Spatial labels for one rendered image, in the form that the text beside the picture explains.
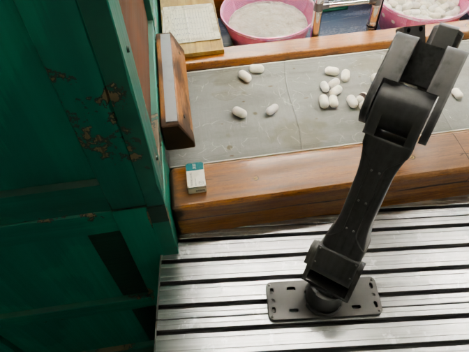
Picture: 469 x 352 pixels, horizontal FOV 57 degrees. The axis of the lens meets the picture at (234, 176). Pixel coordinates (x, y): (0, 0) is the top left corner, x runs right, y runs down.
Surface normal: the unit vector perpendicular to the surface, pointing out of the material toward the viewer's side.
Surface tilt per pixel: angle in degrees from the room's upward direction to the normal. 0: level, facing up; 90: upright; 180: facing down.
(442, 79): 27
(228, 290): 0
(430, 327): 0
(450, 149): 0
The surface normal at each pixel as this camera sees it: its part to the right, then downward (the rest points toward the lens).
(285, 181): -0.03, -0.61
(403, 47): -0.26, -0.23
